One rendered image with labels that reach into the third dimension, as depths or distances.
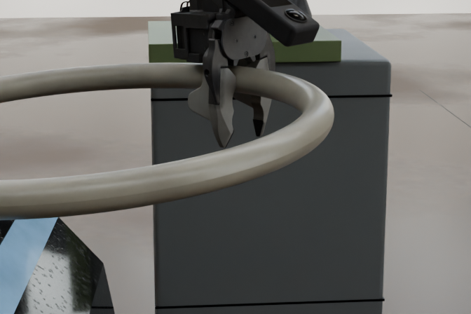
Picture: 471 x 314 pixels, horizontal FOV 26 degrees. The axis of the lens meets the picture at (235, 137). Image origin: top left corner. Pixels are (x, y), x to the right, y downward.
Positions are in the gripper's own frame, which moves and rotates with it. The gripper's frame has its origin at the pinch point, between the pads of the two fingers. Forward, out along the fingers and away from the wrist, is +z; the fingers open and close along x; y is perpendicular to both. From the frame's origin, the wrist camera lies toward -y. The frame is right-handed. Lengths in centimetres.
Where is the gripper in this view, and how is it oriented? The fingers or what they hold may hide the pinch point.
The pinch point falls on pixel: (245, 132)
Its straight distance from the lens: 116.2
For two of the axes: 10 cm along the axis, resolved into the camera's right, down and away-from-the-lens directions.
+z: 0.6, 9.7, 2.4
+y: -7.3, -1.2, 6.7
